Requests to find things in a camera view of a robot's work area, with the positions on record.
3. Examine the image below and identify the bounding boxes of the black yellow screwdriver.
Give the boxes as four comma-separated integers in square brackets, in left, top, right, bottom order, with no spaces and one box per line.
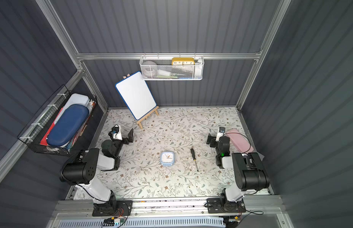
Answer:
[190,148,199,171]

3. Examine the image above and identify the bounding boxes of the light blue alarm clock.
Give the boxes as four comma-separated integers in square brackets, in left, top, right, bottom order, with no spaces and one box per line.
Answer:
[160,151,175,167]

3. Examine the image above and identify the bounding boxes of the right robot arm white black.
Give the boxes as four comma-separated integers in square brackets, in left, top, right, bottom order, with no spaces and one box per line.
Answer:
[206,132,270,203]

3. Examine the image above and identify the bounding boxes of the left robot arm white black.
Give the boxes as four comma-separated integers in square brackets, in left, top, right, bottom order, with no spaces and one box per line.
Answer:
[60,125,134,204]

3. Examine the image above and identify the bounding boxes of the small wooden easel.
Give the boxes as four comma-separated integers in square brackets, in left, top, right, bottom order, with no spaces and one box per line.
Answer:
[123,73,160,129]

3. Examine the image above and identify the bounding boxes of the pink rectangular case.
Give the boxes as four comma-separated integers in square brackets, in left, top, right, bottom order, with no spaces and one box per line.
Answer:
[225,129,254,154]

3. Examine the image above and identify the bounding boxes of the dark blue oval case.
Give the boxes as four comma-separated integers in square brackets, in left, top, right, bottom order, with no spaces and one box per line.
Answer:
[47,104,89,147]

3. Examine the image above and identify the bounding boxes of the white plastic box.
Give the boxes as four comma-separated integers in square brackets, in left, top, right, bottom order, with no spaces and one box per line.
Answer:
[59,93,90,117]

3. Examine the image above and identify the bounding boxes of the red folder in basket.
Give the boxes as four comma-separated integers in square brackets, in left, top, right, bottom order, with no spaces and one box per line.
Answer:
[40,107,63,146]

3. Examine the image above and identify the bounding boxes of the tape roll in basket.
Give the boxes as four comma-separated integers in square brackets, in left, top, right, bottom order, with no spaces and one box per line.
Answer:
[140,61,158,78]

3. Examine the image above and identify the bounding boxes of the yellow clock in basket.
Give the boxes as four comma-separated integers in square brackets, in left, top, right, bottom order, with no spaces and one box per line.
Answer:
[172,57,195,66]

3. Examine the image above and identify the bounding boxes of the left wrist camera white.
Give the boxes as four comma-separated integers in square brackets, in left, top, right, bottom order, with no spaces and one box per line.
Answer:
[112,124,122,140]

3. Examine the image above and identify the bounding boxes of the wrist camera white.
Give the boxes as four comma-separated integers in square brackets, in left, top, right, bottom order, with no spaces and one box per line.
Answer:
[112,124,122,140]
[215,127,226,142]

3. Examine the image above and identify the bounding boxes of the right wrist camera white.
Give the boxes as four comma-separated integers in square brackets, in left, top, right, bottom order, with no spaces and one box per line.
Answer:
[215,127,226,142]

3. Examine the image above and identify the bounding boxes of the white board blue frame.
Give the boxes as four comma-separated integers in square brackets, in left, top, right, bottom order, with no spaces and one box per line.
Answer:
[115,71,157,121]

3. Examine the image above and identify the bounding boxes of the black wire side basket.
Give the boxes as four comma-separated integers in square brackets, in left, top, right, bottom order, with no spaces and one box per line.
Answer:
[17,85,98,156]

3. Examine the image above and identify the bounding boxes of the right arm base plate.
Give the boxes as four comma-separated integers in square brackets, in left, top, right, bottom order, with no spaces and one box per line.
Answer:
[204,198,246,214]

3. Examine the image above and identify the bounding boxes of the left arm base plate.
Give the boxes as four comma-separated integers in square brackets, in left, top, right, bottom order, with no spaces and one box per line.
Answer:
[92,200,133,217]

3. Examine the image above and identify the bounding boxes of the white wire wall basket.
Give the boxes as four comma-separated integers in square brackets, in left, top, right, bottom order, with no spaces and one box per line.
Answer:
[139,56,205,81]

